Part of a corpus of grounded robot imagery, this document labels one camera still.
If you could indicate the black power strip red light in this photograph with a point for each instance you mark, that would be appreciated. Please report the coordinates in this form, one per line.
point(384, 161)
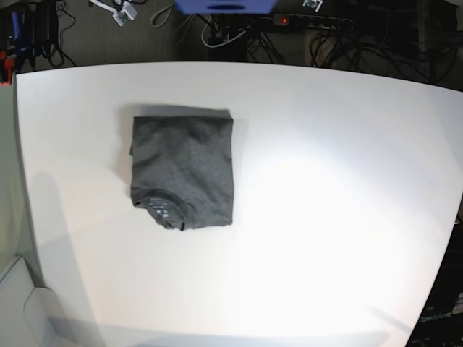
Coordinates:
point(298, 21)

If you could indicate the red clamp at table corner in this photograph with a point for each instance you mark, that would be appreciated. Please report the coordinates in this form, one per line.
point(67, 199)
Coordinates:
point(7, 67)

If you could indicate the blue box at top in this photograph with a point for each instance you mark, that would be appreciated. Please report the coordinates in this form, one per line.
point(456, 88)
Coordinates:
point(225, 6)

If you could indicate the dark grey t-shirt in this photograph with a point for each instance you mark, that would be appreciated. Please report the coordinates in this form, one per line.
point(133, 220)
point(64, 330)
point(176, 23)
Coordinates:
point(182, 172)

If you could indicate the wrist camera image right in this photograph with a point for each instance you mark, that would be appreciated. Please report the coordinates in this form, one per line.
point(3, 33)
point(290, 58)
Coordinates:
point(315, 5)

